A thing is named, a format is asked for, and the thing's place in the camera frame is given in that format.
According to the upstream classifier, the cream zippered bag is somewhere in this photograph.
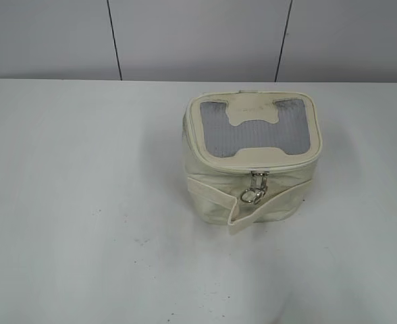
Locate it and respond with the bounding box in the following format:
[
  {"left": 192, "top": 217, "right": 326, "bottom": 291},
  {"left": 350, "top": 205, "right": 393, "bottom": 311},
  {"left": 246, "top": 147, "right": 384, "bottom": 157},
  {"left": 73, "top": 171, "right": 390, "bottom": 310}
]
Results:
[{"left": 182, "top": 90, "right": 323, "bottom": 234}]

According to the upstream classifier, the silver zipper pull ring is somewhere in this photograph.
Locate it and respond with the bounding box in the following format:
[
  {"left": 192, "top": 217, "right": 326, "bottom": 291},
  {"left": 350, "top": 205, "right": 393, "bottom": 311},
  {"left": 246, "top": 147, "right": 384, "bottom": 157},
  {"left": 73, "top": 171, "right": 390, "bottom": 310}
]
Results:
[{"left": 239, "top": 169, "right": 271, "bottom": 206}]

